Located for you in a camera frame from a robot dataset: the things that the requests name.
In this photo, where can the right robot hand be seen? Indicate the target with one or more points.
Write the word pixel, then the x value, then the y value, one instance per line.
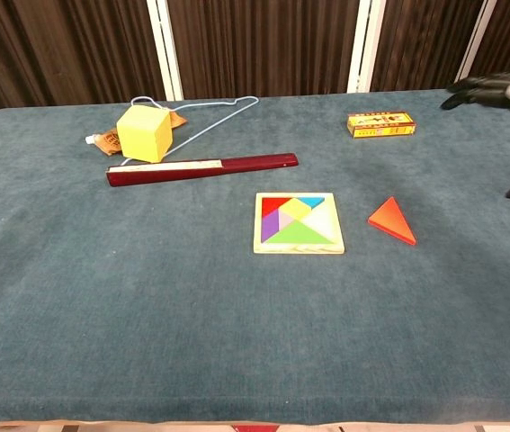
pixel 497 92

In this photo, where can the orange triangle piece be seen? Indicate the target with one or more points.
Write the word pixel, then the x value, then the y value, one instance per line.
pixel 391 220

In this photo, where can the cyan triangle tangram piece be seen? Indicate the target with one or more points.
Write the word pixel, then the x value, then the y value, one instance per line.
pixel 314 201

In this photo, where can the yellow square tangram piece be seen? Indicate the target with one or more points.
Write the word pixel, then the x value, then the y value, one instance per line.
pixel 295 208

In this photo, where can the green triangle tangram piece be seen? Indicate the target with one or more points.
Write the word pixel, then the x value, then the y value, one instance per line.
pixel 299 234

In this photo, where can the pink triangle tangram piece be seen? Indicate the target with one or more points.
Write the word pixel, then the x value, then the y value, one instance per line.
pixel 286 220

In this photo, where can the wooden tangram tray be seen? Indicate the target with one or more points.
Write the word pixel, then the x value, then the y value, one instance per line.
pixel 299 249

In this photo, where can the red triangle tangram piece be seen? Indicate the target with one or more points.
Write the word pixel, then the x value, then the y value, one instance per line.
pixel 270 204

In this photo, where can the purple parallelogram tangram piece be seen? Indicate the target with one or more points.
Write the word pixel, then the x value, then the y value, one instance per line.
pixel 270 227

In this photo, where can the yellow red card box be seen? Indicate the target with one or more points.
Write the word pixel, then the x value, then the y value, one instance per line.
pixel 380 125

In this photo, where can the dark red folding fan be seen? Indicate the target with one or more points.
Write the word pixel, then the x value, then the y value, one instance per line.
pixel 254 162

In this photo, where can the yellow foam cube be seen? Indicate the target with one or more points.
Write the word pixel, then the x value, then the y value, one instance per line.
pixel 144 132

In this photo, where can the brown spout pouch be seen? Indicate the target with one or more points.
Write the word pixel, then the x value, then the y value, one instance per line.
pixel 108 141

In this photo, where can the teal table cloth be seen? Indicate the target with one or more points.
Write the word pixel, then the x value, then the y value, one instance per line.
pixel 146 292

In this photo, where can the white screen frame post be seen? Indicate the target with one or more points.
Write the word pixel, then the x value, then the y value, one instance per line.
pixel 167 54
pixel 477 42
pixel 366 45

